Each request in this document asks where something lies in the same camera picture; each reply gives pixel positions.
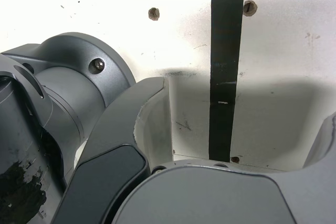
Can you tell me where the black tape strip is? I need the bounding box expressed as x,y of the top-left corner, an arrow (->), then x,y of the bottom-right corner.
209,0 -> 245,162

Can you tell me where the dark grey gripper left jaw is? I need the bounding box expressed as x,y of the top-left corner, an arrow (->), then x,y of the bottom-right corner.
51,76 -> 174,224

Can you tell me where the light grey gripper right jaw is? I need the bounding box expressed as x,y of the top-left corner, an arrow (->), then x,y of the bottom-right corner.
104,111 -> 336,224

